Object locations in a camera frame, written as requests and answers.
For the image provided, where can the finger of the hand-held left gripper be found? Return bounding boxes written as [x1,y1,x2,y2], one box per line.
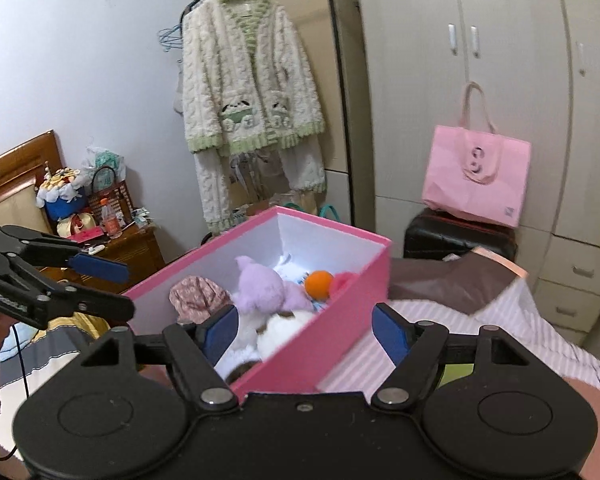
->
[10,269,135,329]
[0,224,130,284]

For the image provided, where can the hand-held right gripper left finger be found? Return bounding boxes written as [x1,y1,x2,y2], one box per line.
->
[80,304,241,407]

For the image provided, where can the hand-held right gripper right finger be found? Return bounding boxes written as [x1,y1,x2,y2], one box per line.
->
[371,302,535,408]

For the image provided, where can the small white plush toy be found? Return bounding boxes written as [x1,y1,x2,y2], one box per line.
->
[214,310,262,378]

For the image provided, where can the floral fabric toy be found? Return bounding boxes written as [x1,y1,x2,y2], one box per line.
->
[168,275,234,324]

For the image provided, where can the purple plush toy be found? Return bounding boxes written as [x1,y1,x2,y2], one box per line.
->
[231,255,314,317]

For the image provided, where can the pink knitted strawberry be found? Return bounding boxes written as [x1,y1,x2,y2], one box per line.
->
[329,271,362,302]

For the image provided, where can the pink cardboard box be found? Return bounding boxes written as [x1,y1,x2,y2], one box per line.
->
[122,205,394,402]

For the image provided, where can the orange ball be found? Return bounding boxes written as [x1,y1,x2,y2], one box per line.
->
[304,270,334,301]

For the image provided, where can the wooden nightstand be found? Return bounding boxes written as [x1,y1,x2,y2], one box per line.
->
[50,224,167,295]

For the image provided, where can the yellow cloth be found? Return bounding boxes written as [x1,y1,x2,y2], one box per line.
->
[42,311,112,343]

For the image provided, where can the orange drink bottle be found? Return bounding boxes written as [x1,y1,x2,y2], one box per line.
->
[100,197,124,240]

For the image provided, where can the brown blanket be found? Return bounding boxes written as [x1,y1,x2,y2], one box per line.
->
[389,247,529,317]

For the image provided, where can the green item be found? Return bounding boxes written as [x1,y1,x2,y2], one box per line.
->
[436,361,477,390]

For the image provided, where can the white printed papers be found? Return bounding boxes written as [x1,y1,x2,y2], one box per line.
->
[272,254,308,283]

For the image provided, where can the white plastic bag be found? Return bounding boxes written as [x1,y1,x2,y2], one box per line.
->
[81,144,127,182]

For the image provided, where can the black suitcase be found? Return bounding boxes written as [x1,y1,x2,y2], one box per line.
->
[403,207,519,262]

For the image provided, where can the wooden headboard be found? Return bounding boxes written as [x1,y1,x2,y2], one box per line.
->
[0,130,65,237]

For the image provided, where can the pink striped bed sheet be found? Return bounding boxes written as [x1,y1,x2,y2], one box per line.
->
[314,279,600,411]

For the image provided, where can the pink tote bag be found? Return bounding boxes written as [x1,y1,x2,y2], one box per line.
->
[422,81,533,228]

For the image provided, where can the cream and green fluffy cardigan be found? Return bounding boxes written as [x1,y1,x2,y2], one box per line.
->
[172,0,329,236]

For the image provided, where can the blue clothes hangers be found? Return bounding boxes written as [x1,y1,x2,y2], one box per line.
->
[157,24,185,55]

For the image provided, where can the black clothes rack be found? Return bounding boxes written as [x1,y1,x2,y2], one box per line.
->
[180,0,353,226]

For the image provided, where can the white wardrobe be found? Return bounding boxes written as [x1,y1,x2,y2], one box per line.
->
[352,0,600,348]

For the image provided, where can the black cable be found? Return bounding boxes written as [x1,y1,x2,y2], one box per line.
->
[0,321,31,462]

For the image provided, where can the teal handled bag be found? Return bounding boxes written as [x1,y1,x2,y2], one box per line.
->
[284,202,347,222]

